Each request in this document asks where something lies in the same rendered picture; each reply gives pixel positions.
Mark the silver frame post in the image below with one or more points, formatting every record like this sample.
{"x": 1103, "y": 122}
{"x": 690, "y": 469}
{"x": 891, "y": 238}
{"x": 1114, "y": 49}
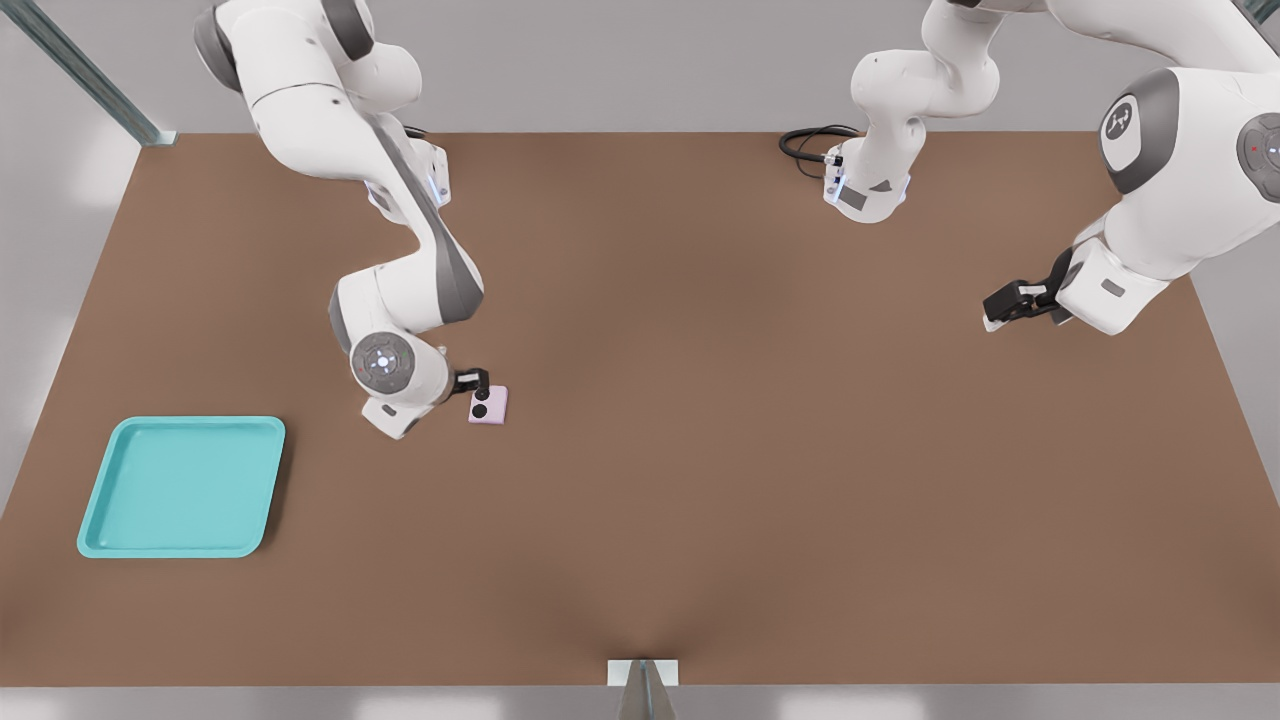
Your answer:
{"x": 1262, "y": 12}
{"x": 643, "y": 688}
{"x": 80, "y": 70}

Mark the pale blue-green tray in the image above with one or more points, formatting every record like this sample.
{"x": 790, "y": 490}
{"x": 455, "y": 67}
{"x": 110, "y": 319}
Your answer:
{"x": 182, "y": 487}

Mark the pale lilac phone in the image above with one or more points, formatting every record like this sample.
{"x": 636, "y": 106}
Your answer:
{"x": 489, "y": 406}

